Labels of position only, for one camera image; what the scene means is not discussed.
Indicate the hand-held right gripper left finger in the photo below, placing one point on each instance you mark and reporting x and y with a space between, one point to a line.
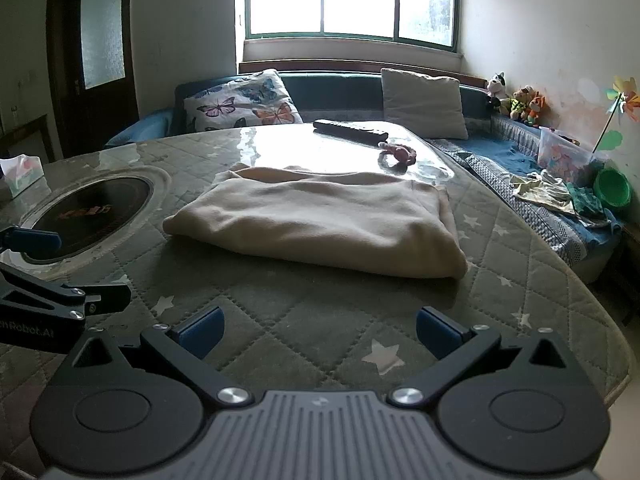
200 332

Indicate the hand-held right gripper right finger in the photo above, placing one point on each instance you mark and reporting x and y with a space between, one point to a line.
437 332

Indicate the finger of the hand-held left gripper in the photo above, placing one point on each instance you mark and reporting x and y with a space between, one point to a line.
32 240
100 296

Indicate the cream sweatshirt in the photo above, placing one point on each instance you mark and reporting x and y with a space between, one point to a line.
325 220

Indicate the round black induction cooker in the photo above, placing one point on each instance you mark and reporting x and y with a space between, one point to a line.
90 215

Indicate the tissue box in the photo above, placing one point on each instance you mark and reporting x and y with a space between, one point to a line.
22 175

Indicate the dark wooden door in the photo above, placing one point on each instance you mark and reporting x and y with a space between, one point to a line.
62 110

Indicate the pale crumpled cloth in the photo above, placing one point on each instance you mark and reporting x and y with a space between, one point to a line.
542 192

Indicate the teal knit cloth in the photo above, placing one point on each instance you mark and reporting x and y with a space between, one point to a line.
590 205

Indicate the clear plastic storage box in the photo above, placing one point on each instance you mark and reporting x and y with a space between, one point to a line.
565 155

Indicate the black remote control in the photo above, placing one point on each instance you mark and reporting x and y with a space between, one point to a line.
350 131

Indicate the green plastic bowl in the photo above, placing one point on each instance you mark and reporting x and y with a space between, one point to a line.
612 187

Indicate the plain white pillow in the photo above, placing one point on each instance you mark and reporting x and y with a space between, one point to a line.
425 102

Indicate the butterfly print pillow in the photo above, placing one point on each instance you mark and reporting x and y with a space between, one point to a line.
245 102

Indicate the yellow green plush toy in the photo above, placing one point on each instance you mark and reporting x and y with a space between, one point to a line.
520 104

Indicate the orange fox plush toy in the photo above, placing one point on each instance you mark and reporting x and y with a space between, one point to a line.
536 109

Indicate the black and white plush toy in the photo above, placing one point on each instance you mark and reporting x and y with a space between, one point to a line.
497 90

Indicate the teal sofa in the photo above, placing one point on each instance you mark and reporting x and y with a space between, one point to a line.
340 95

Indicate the colourful pinwheel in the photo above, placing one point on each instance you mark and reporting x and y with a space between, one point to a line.
624 97

